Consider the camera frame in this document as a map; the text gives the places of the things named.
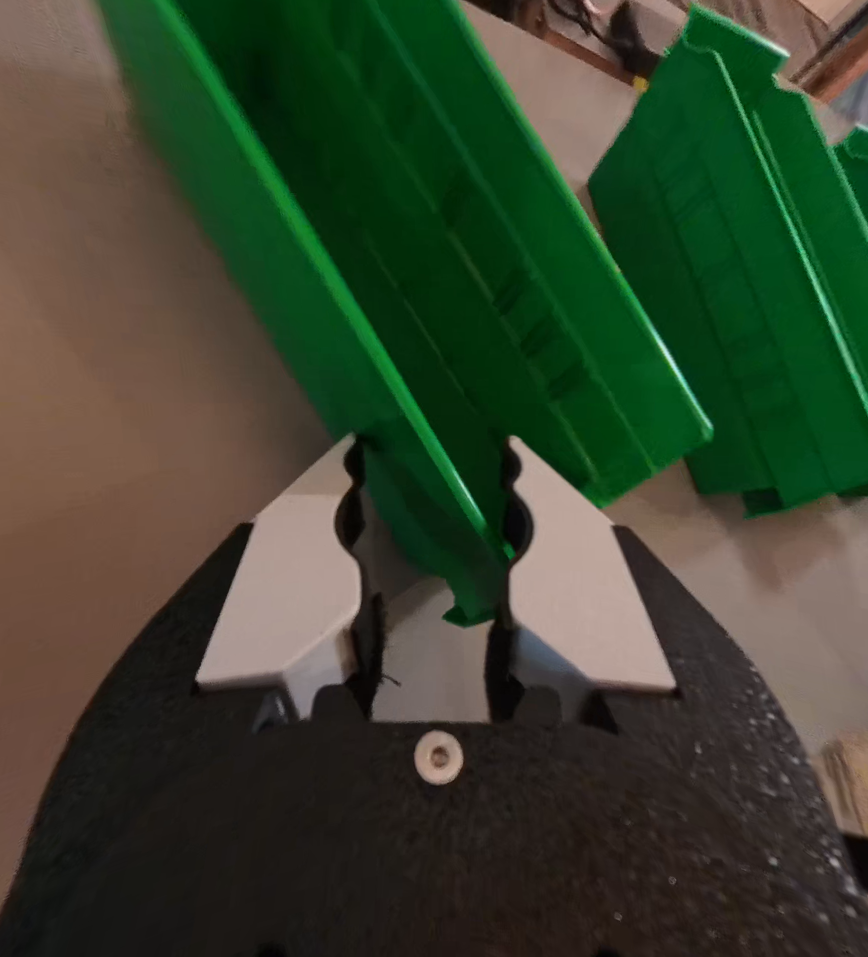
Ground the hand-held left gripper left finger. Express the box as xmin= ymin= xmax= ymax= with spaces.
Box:
xmin=194 ymin=434 xmax=387 ymax=722

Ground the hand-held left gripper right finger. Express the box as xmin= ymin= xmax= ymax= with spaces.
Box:
xmin=483 ymin=436 xmax=679 ymax=725

